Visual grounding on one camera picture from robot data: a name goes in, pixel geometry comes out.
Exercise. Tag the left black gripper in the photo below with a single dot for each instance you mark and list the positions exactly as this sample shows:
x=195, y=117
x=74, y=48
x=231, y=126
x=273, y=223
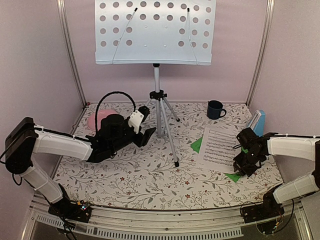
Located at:
x=144, y=139

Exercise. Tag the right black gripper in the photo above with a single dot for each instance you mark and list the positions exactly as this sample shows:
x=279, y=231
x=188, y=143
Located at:
x=237, y=165

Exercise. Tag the green paper sheet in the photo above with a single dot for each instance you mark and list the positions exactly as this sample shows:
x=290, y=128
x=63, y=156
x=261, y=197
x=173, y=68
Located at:
x=196, y=147

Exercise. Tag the white sheet music page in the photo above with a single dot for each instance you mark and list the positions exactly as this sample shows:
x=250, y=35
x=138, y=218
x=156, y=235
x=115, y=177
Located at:
x=217, y=150

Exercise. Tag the light blue music stand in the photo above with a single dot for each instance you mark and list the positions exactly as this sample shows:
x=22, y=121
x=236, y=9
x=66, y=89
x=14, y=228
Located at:
x=155, y=32

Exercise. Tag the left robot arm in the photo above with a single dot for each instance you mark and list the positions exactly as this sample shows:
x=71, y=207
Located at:
x=115, y=133

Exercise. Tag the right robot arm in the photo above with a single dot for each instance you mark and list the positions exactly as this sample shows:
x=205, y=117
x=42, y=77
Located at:
x=274, y=144

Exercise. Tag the blue metronome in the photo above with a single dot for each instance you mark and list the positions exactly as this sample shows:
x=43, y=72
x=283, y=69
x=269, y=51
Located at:
x=257, y=122

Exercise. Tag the dark blue mug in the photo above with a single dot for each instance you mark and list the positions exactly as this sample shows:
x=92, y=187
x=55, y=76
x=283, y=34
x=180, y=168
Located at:
x=215, y=110

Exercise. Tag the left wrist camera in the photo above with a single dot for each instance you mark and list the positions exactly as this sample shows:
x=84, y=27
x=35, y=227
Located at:
x=138, y=117

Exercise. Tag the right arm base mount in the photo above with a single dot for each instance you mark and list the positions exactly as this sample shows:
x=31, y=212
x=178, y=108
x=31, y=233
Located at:
x=252, y=213

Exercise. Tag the front aluminium rail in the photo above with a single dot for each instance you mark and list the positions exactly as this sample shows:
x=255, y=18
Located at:
x=111, y=223

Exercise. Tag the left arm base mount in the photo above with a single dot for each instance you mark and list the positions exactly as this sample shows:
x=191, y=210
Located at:
x=78, y=211

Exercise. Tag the left aluminium frame post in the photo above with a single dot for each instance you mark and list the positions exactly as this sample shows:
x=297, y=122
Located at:
x=70, y=52

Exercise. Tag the aluminium frame post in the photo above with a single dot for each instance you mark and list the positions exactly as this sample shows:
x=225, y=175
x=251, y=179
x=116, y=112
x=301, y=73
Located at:
x=70, y=52
x=270, y=4

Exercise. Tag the right aluminium frame post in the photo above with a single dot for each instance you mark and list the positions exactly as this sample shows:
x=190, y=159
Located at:
x=270, y=4

